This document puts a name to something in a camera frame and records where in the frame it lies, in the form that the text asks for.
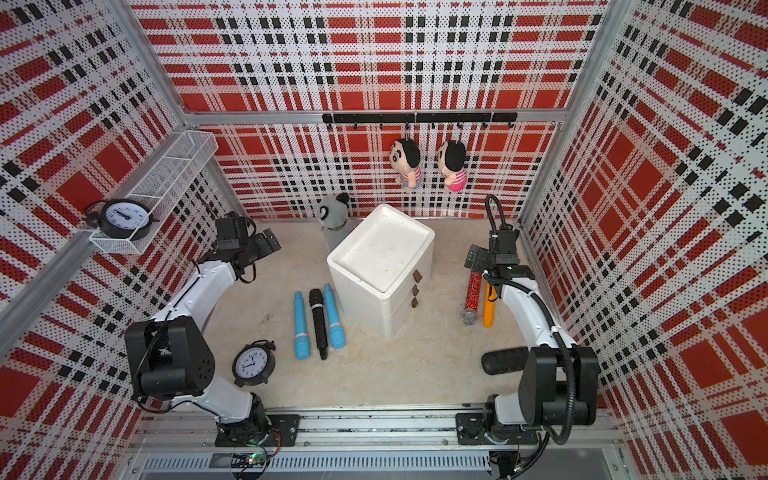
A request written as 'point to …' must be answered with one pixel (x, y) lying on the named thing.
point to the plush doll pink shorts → (451, 157)
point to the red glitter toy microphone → (470, 314)
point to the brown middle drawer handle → (415, 290)
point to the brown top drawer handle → (417, 276)
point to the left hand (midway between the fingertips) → (267, 243)
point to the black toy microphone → (317, 305)
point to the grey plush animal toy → (333, 213)
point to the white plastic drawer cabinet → (382, 271)
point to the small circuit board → (237, 461)
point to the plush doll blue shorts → (404, 157)
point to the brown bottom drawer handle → (414, 303)
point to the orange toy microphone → (488, 305)
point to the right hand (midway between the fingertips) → (492, 257)
